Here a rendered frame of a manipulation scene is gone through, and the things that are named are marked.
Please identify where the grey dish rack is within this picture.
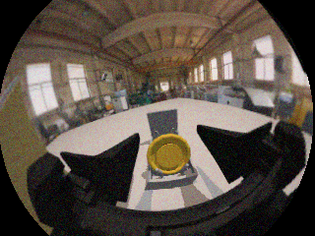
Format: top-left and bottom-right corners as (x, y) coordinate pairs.
(147, 107), (198, 186)

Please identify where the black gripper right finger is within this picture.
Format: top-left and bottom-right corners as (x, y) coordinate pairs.
(196, 122), (273, 185)

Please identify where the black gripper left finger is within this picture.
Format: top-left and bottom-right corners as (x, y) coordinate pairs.
(60, 133), (141, 204)

